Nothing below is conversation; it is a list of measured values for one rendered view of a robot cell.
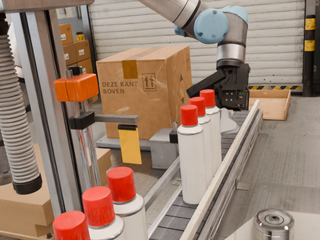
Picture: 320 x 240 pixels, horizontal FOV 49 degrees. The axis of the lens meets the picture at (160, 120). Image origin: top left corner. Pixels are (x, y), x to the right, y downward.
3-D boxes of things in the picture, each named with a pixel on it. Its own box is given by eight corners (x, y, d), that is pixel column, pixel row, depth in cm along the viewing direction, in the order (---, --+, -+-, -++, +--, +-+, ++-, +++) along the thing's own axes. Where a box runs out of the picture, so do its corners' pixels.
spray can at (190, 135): (203, 208, 72) (197, 111, 65) (179, 204, 74) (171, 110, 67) (210, 195, 76) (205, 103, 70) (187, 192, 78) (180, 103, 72)
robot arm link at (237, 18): (213, 14, 99) (242, 19, 100) (210, 51, 97) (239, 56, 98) (223, 0, 91) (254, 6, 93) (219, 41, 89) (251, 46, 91)
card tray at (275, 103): (285, 120, 130) (285, 110, 129) (215, 117, 140) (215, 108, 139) (290, 98, 156) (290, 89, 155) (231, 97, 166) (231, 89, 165)
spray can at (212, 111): (219, 179, 82) (215, 94, 76) (197, 177, 84) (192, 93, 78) (224, 169, 87) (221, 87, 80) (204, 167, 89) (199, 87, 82)
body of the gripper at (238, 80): (243, 106, 86) (247, 59, 88) (208, 105, 89) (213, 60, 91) (248, 113, 93) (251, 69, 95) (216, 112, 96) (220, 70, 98)
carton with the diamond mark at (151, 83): (172, 141, 116) (165, 58, 107) (106, 138, 124) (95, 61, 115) (194, 113, 142) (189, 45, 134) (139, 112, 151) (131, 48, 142)
